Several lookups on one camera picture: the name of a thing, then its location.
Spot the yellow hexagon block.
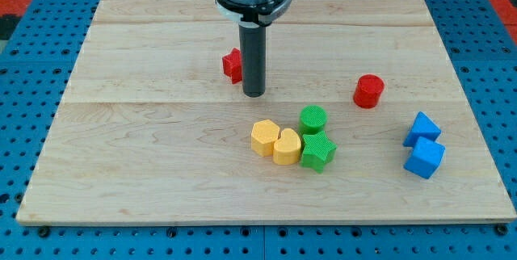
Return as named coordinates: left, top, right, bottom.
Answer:
left=250, top=120, right=280, bottom=157

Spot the yellow heart block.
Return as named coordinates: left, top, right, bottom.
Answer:
left=273, top=128, right=301, bottom=166

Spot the green cylinder block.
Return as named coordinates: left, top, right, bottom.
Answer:
left=299, top=105, right=327, bottom=135

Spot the red star block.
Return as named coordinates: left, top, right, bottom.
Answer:
left=221, top=48, right=242, bottom=84

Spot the green star block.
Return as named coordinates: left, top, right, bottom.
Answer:
left=300, top=131, right=337, bottom=174

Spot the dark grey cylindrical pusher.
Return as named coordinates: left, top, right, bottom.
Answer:
left=239, top=26, right=266, bottom=98

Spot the light wooden board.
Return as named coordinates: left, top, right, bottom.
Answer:
left=17, top=0, right=516, bottom=226

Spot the red cylinder block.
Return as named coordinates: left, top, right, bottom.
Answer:
left=353, top=73, right=385, bottom=109

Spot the blue triangle block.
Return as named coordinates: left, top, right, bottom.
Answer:
left=402, top=111, right=442, bottom=147

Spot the blue cube block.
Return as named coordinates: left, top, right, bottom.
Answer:
left=403, top=137, right=446, bottom=179

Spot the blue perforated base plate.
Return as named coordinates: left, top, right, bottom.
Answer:
left=1, top=0, right=516, bottom=259

